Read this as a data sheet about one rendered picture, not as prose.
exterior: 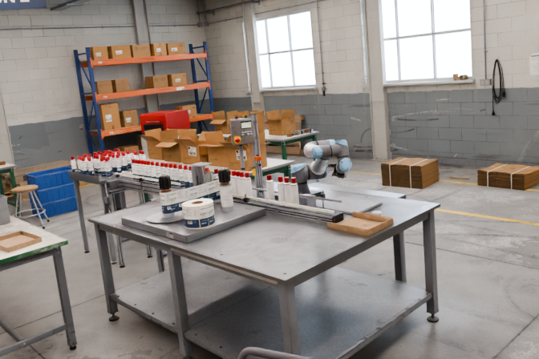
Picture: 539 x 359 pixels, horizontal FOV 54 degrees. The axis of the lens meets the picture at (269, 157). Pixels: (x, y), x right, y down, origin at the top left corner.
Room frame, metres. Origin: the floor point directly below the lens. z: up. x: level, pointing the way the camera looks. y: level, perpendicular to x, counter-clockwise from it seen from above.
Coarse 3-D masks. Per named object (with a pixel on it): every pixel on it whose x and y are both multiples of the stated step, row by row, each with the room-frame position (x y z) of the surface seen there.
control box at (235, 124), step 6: (234, 120) 3.91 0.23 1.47; (240, 120) 3.91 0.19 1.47; (246, 120) 3.92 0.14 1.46; (252, 120) 3.93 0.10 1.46; (234, 126) 3.91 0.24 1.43; (240, 126) 3.91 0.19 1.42; (252, 126) 3.93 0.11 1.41; (234, 132) 3.91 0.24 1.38; (240, 132) 3.91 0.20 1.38; (234, 138) 3.90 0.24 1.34; (240, 138) 3.91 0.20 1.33; (246, 138) 3.92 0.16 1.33; (252, 138) 3.92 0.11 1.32; (234, 144) 3.91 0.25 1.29
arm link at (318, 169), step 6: (318, 144) 3.53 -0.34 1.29; (324, 144) 3.53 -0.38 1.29; (318, 162) 3.71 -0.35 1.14; (324, 162) 3.68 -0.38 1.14; (312, 168) 3.85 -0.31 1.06; (318, 168) 3.78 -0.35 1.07; (324, 168) 3.86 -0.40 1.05; (312, 174) 3.87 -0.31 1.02; (318, 174) 3.84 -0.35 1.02; (324, 174) 3.89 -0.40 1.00
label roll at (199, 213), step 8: (192, 200) 3.37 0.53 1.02; (200, 200) 3.35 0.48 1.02; (208, 200) 3.33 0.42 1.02; (184, 208) 3.24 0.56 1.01; (192, 208) 3.21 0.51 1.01; (200, 208) 3.21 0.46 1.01; (208, 208) 3.24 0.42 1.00; (184, 216) 3.25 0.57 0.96; (192, 216) 3.21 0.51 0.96; (200, 216) 3.21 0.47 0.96; (208, 216) 3.23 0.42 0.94; (184, 224) 3.26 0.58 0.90; (192, 224) 3.21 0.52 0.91; (200, 224) 3.21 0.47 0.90; (208, 224) 3.23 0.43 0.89
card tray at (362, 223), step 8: (360, 216) 3.26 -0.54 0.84; (368, 216) 3.21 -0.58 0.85; (376, 216) 3.17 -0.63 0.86; (384, 216) 3.12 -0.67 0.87; (328, 224) 3.12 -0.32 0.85; (336, 224) 3.07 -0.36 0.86; (344, 224) 3.15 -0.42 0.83; (352, 224) 3.13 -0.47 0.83; (360, 224) 3.12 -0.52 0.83; (368, 224) 3.10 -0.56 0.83; (376, 224) 3.09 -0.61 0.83; (384, 224) 3.02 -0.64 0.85; (352, 232) 2.99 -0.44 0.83; (360, 232) 2.94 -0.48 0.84; (368, 232) 2.91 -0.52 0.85
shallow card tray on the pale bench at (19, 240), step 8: (16, 232) 3.72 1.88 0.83; (24, 232) 3.71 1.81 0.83; (0, 240) 3.64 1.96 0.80; (8, 240) 3.62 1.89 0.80; (16, 240) 3.60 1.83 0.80; (24, 240) 3.58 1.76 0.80; (32, 240) 3.47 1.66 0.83; (40, 240) 3.52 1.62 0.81; (0, 248) 3.43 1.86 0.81; (8, 248) 3.35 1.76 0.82; (16, 248) 3.39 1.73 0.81
